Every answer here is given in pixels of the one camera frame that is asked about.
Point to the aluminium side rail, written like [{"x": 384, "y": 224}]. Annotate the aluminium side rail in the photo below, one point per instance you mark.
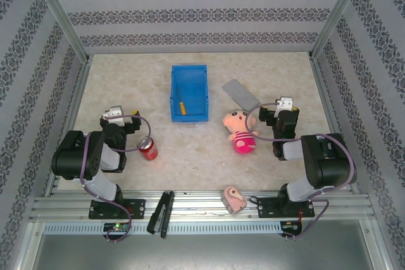
[
  {"x": 329, "y": 99},
  {"x": 71, "y": 115}
]

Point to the black and grey left robot arm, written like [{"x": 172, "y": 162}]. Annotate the black and grey left robot arm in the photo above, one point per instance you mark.
[{"x": 74, "y": 156}]

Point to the pink tape dispenser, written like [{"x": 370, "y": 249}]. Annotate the pink tape dispenser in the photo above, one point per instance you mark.
[{"x": 233, "y": 200}]

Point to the black and grey right robot arm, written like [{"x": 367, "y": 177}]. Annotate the black and grey right robot arm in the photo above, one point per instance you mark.
[{"x": 329, "y": 165}]

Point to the small green circuit board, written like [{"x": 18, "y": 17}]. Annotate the small green circuit board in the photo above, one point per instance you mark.
[
  {"x": 117, "y": 227},
  {"x": 291, "y": 226}
]

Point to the red soda can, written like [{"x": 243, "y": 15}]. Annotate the red soda can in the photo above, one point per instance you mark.
[{"x": 148, "y": 150}]

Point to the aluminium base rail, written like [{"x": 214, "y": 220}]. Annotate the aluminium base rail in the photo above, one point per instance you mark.
[{"x": 202, "y": 205}]

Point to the blue plastic bin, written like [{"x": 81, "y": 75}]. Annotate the blue plastic bin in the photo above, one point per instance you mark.
[{"x": 190, "y": 93}]

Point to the grey metal sheet panel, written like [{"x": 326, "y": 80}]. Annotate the grey metal sheet panel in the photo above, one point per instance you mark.
[{"x": 202, "y": 252}]

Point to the pink plush doll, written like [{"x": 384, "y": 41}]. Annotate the pink plush doll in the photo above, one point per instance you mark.
[{"x": 242, "y": 138}]

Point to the black stapler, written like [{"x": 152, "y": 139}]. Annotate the black stapler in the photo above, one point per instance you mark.
[{"x": 162, "y": 213}]

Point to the aluminium frame post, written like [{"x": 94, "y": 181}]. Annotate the aluminium frame post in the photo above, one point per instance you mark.
[{"x": 340, "y": 10}]

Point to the grey flat rectangular case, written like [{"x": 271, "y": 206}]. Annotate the grey flat rectangular case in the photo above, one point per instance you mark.
[{"x": 240, "y": 93}]

